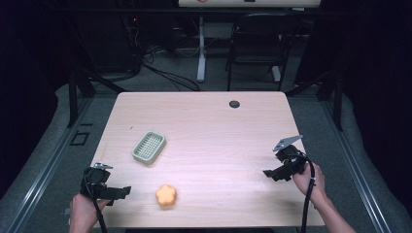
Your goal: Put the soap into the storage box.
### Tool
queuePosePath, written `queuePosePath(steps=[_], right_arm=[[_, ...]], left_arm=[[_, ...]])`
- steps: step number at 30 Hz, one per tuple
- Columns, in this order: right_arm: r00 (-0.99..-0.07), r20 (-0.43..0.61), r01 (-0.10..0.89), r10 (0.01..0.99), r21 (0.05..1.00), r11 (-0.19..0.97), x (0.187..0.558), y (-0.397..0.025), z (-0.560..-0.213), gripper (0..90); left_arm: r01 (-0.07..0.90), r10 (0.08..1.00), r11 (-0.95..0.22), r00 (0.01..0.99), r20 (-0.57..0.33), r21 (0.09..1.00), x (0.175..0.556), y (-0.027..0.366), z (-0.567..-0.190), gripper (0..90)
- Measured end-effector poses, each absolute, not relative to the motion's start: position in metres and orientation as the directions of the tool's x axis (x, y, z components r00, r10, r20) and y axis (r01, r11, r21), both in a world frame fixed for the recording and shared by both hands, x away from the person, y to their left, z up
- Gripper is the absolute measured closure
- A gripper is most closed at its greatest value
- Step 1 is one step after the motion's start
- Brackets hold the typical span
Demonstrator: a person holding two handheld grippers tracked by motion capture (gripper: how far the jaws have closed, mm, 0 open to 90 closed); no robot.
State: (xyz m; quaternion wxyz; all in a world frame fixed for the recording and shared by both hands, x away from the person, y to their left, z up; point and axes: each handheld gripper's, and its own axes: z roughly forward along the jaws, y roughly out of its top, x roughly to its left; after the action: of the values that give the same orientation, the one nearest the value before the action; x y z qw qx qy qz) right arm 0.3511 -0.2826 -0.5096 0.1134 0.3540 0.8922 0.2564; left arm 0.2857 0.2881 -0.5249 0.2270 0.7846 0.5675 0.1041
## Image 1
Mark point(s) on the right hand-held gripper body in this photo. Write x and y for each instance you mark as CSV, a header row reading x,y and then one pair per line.
x,y
290,158

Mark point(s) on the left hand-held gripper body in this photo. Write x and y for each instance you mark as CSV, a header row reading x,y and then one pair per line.
x,y
96,181

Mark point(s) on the person's right hand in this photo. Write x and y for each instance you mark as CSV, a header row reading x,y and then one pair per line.
x,y
306,183

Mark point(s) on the person's left hand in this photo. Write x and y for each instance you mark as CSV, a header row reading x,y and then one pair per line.
x,y
85,210

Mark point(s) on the orange flower-shaped soap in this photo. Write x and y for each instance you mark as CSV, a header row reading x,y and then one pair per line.
x,y
166,195

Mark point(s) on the green soap dish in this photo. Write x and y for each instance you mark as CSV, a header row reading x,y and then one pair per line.
x,y
149,147

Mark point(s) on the round black table grommet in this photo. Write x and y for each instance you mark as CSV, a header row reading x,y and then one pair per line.
x,y
234,104

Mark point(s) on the black chair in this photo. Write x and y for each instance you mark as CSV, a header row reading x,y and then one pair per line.
x,y
259,42

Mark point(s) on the white desk with legs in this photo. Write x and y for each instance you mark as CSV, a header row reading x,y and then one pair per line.
x,y
201,48

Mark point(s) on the dark computer tower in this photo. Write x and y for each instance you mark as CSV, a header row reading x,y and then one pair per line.
x,y
131,42

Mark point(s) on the metal floor rail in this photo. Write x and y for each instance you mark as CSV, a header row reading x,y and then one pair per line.
x,y
42,174
353,168

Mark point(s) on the black metal frame stand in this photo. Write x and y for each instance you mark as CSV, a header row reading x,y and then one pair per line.
x,y
73,97
336,97

